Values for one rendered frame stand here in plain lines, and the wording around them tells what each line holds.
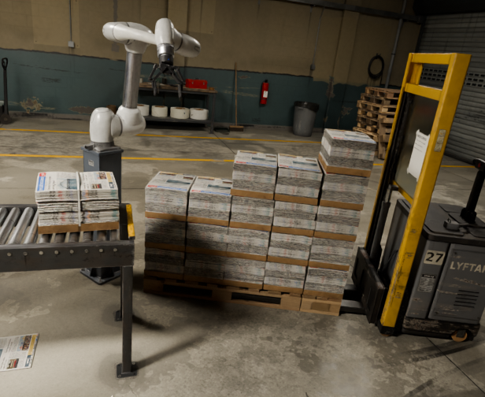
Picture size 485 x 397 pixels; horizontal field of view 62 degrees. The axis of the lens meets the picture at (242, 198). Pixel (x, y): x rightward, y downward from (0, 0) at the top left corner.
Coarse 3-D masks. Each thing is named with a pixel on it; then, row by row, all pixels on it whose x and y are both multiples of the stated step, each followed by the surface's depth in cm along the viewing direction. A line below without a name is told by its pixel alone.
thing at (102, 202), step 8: (88, 176) 214; (96, 176) 215; (104, 176) 216; (112, 176) 217; (88, 184) 203; (96, 184) 204; (104, 184) 205; (112, 184) 206; (88, 192) 197; (96, 192) 198; (104, 192) 200; (112, 192) 201; (88, 200) 199; (96, 200) 200; (104, 200) 202; (112, 200) 203; (88, 208) 200; (96, 208) 202; (104, 208) 203; (112, 208) 204; (88, 216) 202; (96, 216) 204; (104, 216) 205; (112, 216) 207
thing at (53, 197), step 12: (48, 180) 201; (60, 180) 204; (36, 192) 188; (48, 192) 190; (60, 192) 192; (48, 204) 192; (60, 204) 194; (48, 216) 194; (60, 216) 197; (72, 216) 199
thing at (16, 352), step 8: (8, 336) 240; (16, 336) 241; (24, 336) 241; (32, 336) 242; (0, 344) 234; (8, 344) 234; (16, 344) 235; (24, 344) 235; (32, 344) 236; (0, 352) 228; (8, 352) 229; (16, 352) 229; (24, 352) 230; (32, 352) 231; (0, 360) 223; (8, 360) 223; (16, 360) 224; (24, 360) 224; (0, 368) 218; (8, 368) 218; (16, 368) 219; (24, 368) 220
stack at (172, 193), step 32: (160, 192) 271; (192, 192) 269; (224, 192) 274; (160, 224) 279; (192, 224) 277; (288, 224) 274; (160, 256) 287; (192, 256) 285; (288, 256) 281; (160, 288) 296; (224, 288) 293; (256, 288) 293
